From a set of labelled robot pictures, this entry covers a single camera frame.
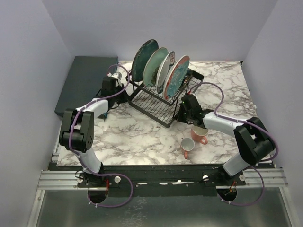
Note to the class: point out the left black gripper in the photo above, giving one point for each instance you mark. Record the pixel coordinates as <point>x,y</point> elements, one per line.
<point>125,97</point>

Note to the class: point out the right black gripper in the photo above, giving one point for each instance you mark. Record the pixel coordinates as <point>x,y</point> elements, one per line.
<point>179,116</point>

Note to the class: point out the plain pink mug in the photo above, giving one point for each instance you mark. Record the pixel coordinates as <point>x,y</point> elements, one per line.
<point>199,134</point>

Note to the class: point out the printed salmon coffee mug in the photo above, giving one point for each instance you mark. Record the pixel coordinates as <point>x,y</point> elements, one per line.
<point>187,145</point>

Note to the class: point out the red plate teal flower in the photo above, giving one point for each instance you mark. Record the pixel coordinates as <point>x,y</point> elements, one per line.
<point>175,77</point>

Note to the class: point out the orange plate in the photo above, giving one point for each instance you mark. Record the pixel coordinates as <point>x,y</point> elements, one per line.
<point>152,66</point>

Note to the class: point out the blue glazed floral plate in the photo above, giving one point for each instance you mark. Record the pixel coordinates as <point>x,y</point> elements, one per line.
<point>141,58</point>

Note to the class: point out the teal patterned bottom plate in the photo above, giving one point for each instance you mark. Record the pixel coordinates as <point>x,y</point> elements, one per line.
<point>164,68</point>

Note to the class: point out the dark bowl beige inside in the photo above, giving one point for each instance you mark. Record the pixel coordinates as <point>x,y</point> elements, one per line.
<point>187,78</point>

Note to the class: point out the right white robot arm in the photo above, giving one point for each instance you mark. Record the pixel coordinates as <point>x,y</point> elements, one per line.
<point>252,138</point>

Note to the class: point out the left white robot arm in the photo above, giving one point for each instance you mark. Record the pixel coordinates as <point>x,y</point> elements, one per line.
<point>77,129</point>

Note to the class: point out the dark grey flat box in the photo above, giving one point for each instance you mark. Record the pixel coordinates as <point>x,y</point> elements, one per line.
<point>83,81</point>

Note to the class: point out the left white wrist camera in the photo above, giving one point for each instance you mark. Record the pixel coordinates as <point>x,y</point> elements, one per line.
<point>116,75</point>

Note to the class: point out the black mounting rail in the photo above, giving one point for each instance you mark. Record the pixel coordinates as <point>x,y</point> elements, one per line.
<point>161,180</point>

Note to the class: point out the aluminium frame rail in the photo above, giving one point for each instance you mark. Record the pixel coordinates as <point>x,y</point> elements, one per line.
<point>135,139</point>

